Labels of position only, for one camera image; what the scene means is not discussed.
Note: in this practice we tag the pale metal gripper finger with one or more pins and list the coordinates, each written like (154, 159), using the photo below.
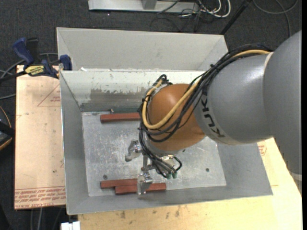
(144, 180)
(136, 148)

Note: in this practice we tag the red-brown flat block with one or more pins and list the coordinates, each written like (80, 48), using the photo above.
(117, 183)
(127, 190)
(120, 117)

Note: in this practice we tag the grey metal bin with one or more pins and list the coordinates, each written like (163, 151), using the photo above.
(110, 147)

